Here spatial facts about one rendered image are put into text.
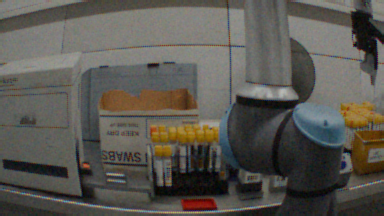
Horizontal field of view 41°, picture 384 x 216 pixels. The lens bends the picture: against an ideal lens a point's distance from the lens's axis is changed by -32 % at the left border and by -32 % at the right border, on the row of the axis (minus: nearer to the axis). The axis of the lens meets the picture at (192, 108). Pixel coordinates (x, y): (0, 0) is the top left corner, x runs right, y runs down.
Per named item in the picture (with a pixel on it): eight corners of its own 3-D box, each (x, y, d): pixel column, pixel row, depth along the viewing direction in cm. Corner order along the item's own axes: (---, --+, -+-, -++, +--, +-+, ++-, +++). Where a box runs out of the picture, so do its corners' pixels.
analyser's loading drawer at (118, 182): (69, 188, 137) (65, 167, 136) (70, 180, 144) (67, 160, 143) (154, 197, 139) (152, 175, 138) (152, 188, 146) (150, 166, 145)
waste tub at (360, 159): (358, 176, 148) (363, 141, 147) (349, 165, 162) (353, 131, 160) (388, 170, 149) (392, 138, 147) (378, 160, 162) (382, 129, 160)
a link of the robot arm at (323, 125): (319, 194, 100) (329, 115, 98) (267, 187, 110) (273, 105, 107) (348, 176, 108) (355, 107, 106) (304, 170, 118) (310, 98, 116)
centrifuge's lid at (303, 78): (248, 27, 189) (247, 29, 197) (250, 118, 190) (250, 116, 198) (312, 36, 188) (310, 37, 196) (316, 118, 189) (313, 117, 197)
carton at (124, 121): (101, 168, 166) (96, 109, 163) (102, 143, 194) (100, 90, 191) (200, 172, 168) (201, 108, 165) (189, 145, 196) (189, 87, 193)
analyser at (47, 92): (-1, 184, 134) (-10, 73, 129) (11, 159, 161) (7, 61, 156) (93, 200, 137) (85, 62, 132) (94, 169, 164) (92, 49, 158)
